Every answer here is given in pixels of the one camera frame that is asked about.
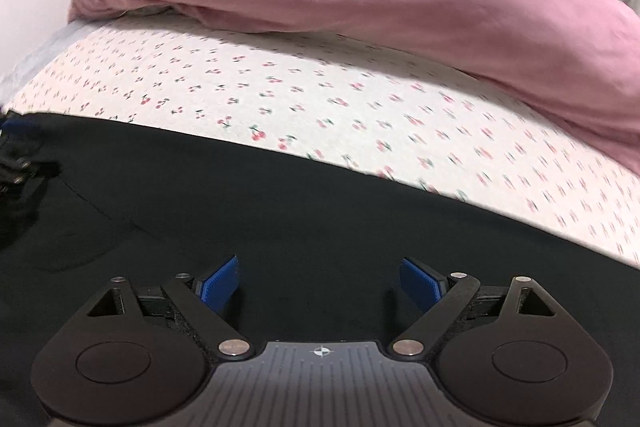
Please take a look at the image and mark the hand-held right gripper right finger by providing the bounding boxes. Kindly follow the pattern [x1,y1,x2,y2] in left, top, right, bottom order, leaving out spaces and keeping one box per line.
[390,256,557,361]

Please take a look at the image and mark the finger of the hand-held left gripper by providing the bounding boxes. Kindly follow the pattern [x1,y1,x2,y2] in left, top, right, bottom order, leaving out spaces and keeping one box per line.
[0,109,40,138]
[0,139,62,196]

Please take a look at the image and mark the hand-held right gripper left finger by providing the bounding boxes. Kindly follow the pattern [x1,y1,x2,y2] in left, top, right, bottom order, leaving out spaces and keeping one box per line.
[85,254,252,361]

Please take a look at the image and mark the cherry print bed sheet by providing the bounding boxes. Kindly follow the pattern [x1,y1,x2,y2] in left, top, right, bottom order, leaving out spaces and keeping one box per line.
[9,18,640,269]

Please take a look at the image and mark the black pants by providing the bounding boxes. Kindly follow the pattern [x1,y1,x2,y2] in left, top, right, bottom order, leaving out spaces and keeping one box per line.
[0,109,640,427]

